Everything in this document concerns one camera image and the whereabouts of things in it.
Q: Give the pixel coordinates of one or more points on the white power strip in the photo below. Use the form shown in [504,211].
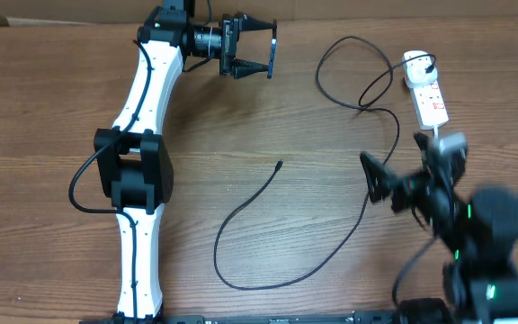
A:
[429,106]

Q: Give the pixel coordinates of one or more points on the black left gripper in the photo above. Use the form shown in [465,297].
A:
[239,66]

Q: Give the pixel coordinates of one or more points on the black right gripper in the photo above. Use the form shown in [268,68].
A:
[382,184]

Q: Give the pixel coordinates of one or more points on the Samsung Galaxy smartphone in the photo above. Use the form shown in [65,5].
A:
[272,53]

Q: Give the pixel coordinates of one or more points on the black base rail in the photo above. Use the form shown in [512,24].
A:
[356,317]

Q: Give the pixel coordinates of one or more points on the white USB wall charger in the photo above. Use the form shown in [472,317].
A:
[419,68]

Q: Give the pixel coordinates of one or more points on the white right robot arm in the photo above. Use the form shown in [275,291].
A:
[481,281]

